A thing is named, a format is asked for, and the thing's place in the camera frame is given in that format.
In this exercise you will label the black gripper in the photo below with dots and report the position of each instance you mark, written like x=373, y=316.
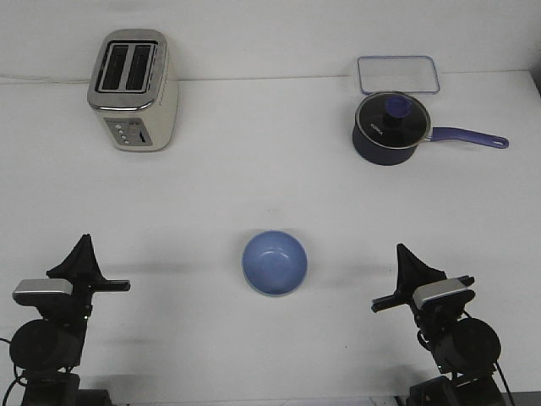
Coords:
x=437, y=316
x=80, y=268

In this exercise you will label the blue bowl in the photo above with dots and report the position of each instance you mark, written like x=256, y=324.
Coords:
x=274, y=263

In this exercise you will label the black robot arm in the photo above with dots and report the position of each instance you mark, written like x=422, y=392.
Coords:
x=45, y=351
x=465, y=349

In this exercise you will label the dark blue saucepan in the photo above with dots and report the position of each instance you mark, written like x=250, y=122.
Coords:
x=389, y=157

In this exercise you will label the glass pot lid blue knob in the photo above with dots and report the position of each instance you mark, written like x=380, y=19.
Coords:
x=393, y=120

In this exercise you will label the cream and steel toaster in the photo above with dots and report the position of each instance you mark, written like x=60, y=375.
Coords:
x=133, y=90

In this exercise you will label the clear blue-rimmed container lid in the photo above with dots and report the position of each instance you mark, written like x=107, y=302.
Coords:
x=414, y=74

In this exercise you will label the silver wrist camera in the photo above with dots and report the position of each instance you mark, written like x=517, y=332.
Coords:
x=34, y=292
x=438, y=290

